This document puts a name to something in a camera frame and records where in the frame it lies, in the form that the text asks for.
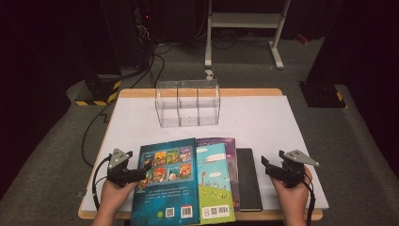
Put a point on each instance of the clear acrylic book rack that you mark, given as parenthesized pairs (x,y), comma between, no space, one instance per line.
(187,105)

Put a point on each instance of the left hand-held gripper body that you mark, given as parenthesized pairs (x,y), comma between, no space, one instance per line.
(118,163)

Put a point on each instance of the black notebook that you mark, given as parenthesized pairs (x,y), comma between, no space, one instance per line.
(248,182)

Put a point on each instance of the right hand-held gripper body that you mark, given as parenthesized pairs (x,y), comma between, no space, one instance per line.
(291,171)

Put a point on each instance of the person's right hand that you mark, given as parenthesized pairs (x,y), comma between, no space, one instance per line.
(293,201)

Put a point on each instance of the black yellow striped base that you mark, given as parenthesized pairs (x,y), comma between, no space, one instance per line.
(323,95)
(100,91)

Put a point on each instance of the person's left hand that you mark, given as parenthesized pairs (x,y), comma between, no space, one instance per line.
(116,197)

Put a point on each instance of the small red object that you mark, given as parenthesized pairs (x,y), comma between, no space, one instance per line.
(302,38)

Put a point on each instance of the small white caster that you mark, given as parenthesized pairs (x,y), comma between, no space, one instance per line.
(209,74)

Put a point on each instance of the purple book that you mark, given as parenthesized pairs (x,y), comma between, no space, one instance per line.
(232,163)

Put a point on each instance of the dark blue picture book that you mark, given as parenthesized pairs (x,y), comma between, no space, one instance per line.
(169,194)

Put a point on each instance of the white metal stand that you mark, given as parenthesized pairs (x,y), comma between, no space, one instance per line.
(247,20)

